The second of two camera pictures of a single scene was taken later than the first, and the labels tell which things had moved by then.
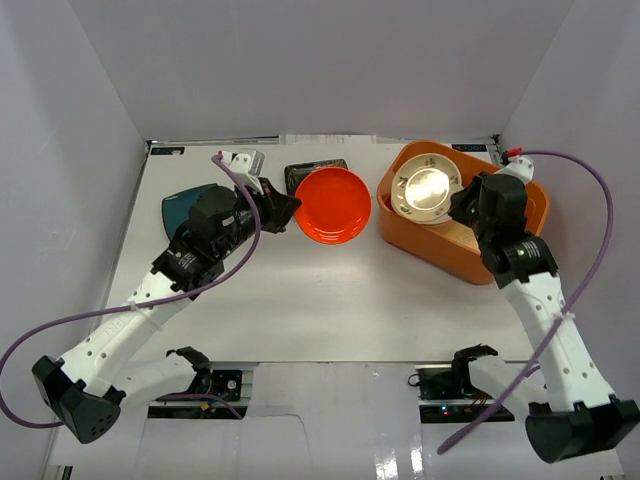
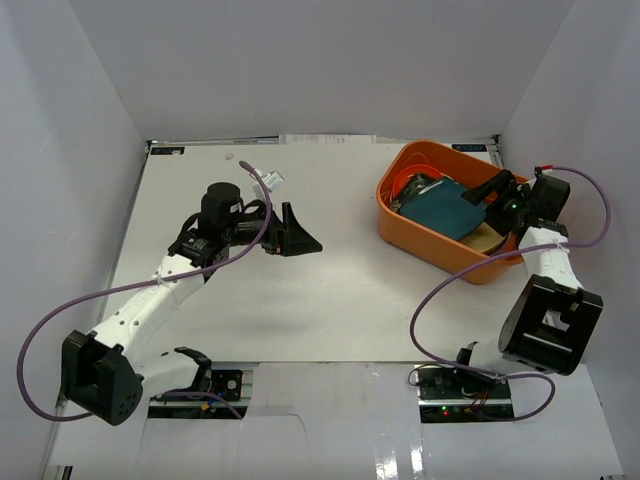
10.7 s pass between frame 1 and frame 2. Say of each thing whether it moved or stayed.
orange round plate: moved
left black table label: stayed
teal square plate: moved
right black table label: stayed
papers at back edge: stayed
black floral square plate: moved
